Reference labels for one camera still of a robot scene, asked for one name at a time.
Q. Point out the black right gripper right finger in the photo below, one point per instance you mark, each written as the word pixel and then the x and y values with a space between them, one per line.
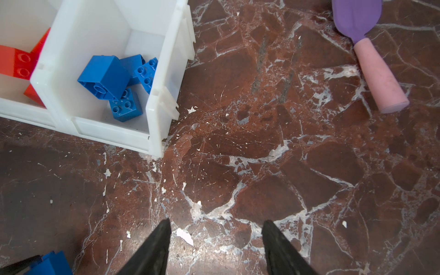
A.
pixel 281 256

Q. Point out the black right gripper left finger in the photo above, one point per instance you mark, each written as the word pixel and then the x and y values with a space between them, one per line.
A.
pixel 152 256

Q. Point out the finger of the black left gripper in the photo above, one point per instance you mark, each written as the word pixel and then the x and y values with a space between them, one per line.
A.
pixel 17 267

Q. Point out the blue lego pile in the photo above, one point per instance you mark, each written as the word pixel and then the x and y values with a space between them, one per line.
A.
pixel 51 264
pixel 145 73

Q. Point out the small blue lego plate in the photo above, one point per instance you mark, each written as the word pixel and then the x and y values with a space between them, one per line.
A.
pixel 126 108

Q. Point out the long red lego brick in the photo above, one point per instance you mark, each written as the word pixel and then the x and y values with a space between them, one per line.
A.
pixel 17 63

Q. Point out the blue lego brick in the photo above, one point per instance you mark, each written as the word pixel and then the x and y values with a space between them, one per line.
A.
pixel 131 64

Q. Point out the red lego pile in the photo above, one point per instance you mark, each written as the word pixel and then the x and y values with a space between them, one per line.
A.
pixel 36 51

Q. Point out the white three-compartment bin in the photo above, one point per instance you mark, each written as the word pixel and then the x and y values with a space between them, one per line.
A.
pixel 80 30

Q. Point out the purple and pink scoop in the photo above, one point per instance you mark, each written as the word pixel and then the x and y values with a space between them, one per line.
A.
pixel 354 19

